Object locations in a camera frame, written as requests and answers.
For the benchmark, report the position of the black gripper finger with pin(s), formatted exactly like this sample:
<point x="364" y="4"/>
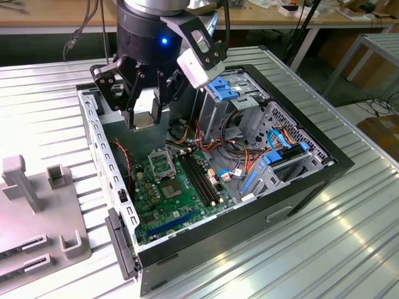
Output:
<point x="159" y="87"/>
<point x="106" y="84"/>

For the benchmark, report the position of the silver CPU plate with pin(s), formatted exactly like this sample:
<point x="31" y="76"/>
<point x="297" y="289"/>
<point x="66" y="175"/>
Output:
<point x="144" y="122"/>

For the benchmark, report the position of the CPU socket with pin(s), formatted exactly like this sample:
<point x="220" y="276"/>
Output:
<point x="170" y="189"/>

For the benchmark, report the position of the metal drive bay cage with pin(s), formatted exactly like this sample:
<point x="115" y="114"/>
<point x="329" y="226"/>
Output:
<point x="212" y="115"/>

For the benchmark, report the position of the grey power supply unit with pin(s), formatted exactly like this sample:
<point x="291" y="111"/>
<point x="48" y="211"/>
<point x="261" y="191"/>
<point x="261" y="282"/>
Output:
<point x="137" y="143"/>

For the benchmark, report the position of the blue plastic drive latch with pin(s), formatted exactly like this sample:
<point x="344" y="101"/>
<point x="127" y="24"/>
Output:
<point x="226" y="92"/>

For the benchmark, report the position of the wooden desk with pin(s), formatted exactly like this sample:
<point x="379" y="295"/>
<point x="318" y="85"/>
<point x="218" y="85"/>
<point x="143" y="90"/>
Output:
<point x="37" y="14"/>

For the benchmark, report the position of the black RAM slot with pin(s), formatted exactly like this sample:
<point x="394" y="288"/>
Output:
<point x="203" y="180"/>
<point x="207" y="180"/>
<point x="194" y="180"/>
<point x="199" y="180"/>

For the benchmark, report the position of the green motherboard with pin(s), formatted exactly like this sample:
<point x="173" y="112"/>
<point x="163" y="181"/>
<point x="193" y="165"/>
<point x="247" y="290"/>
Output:
<point x="187" y="205"/>

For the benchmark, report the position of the blue disk carrier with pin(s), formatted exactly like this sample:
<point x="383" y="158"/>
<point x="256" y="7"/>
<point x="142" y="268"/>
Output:
<point x="270" y="157"/>

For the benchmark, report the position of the blue expansion slot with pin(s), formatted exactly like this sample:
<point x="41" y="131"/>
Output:
<point x="171" y="223"/>

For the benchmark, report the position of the grey parts rack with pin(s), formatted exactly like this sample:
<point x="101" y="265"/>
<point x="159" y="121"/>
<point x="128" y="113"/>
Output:
<point x="46" y="211"/>

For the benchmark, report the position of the metal disk bay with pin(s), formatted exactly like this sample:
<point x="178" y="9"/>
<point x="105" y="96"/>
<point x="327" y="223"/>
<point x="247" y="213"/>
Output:
<point x="266" y="183"/>

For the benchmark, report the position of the silver coin battery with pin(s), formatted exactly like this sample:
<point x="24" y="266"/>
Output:
<point x="171" y="232"/>

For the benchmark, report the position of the white flat box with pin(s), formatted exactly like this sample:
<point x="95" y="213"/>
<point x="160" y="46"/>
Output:
<point x="297" y="11"/>

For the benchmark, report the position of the black open PC case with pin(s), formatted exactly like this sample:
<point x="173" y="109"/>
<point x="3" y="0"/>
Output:
<point x="218" y="249"/>

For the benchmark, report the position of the brown cardboard box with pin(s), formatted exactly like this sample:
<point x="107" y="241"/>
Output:
<point x="381" y="134"/>

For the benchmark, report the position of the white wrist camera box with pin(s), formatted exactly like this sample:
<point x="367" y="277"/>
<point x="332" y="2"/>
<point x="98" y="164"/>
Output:
<point x="194" y="67"/>

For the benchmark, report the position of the blue plastic bay rail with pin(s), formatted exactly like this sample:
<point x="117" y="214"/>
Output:
<point x="249" y="183"/>

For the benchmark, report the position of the white metal frame table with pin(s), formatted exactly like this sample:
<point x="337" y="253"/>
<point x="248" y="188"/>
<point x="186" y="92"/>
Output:
<point x="380" y="40"/>

